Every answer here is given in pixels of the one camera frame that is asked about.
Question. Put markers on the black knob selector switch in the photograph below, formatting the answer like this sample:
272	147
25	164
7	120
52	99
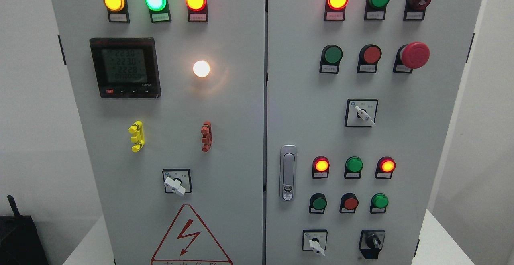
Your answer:
371	243

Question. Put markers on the red terminal connector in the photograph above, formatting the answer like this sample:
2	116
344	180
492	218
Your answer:
206	132

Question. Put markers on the white lit indicator light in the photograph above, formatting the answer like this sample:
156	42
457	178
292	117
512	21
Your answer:
201	68

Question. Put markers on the red indicator light lower left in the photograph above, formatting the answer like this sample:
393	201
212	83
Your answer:
320	167

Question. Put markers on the green push button upper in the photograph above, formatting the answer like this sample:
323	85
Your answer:
330	59

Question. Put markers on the green push button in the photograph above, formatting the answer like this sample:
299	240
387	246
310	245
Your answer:
330	59
318	203

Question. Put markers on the grey electrical cabinet left door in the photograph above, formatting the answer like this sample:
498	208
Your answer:
228	180

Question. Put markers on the grey electrical cabinet door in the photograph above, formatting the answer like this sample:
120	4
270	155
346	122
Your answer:
228	180
308	109

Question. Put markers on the green push button lower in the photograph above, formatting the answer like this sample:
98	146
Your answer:
318	203

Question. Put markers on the green indicator light lower middle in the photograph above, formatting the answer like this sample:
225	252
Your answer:
353	168

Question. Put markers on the grey electrical cabinet right door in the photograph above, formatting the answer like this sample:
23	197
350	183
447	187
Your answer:
308	109

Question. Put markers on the yellow terminal connector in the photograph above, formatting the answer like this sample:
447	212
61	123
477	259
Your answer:
137	136

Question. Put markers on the red push button lower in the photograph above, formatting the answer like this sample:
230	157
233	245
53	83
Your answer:
348	203

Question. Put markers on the red push button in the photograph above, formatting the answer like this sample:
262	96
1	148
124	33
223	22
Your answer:
348	203
369	57

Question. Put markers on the red push button upper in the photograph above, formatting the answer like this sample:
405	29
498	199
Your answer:
369	57

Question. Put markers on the red indicator light left door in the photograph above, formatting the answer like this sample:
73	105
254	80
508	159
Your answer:
197	11

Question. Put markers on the red indicator light lower right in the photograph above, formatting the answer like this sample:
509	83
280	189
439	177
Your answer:
385	167

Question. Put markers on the red triangle warning sticker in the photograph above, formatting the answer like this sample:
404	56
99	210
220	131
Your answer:
188	241

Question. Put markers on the black digital power meter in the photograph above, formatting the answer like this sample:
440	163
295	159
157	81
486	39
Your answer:
126	68

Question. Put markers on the red indicator light top right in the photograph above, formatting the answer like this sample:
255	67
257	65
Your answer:
335	10

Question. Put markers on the green illuminated button lower right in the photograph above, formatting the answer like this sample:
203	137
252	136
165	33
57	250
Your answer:
379	203

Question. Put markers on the lit green indicator light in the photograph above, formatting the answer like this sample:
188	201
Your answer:
158	11

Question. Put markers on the green indicator light top right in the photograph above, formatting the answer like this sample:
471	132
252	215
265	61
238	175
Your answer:
375	9

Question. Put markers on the red emergency stop button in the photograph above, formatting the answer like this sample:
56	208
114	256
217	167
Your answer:
411	56

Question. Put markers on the yellow indicator light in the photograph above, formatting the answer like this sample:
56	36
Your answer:
117	11

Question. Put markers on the black box with antenna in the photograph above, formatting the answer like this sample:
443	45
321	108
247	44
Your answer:
19	241

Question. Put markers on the silver door lock handle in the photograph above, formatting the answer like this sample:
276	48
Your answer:
288	161

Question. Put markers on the white selector switch left door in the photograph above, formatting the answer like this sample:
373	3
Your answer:
177	181

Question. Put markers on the white selector switch upper right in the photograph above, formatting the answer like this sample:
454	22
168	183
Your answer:
361	113

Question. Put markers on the white selector switch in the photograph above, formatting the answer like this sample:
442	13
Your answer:
315	241
361	113

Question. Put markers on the white selector switch bottom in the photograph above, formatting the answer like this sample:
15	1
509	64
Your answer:
315	241

